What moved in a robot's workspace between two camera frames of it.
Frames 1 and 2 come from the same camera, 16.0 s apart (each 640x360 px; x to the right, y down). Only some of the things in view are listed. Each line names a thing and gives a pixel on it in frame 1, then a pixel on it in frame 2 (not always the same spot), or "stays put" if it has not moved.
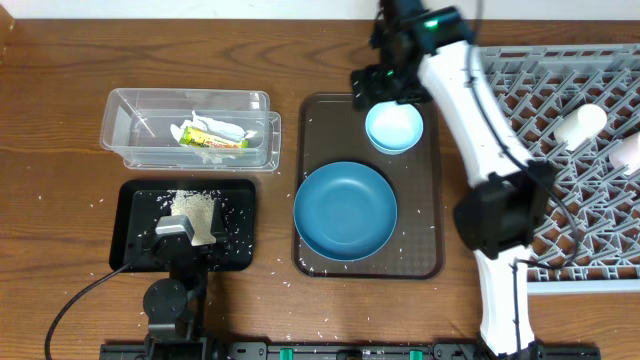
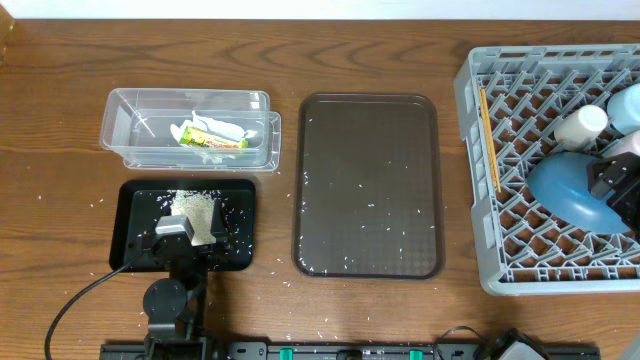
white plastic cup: (580, 125) stays put
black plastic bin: (139, 204) stays put
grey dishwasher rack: (592, 242) stays put
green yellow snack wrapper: (198, 137) stays put
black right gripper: (372, 78) -> (627, 202)
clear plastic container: (186, 126) stays put
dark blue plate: (345, 211) -> (560, 182)
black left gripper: (163, 248) stays put
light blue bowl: (394, 128) -> (624, 109)
